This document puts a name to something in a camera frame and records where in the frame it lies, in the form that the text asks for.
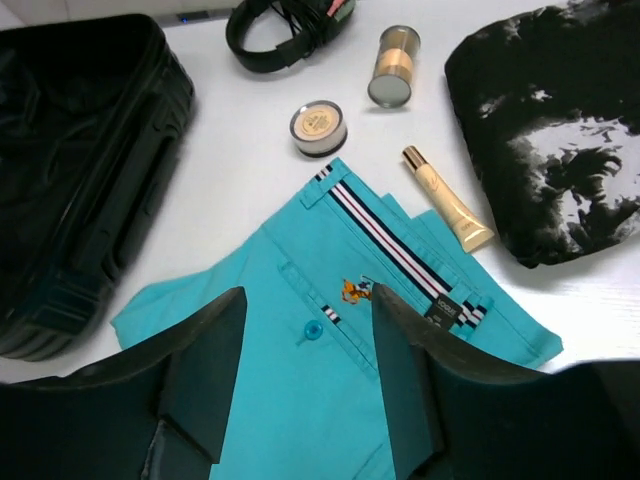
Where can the turquoise shorts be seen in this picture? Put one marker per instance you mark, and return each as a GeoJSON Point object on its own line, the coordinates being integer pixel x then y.
{"type": "Point", "coordinates": [307, 402]}

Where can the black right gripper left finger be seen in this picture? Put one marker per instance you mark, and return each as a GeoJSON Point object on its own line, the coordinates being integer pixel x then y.
{"type": "Point", "coordinates": [157, 410]}

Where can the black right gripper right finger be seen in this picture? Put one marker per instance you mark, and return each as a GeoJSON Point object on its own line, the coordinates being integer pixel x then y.
{"type": "Point", "coordinates": [456, 412]}

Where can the black white tie-dye shirt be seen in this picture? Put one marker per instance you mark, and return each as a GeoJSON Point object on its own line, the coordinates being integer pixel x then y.
{"type": "Point", "coordinates": [548, 104]}

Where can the black hard-shell suitcase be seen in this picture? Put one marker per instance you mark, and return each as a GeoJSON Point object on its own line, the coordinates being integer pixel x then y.
{"type": "Point", "coordinates": [92, 115]}

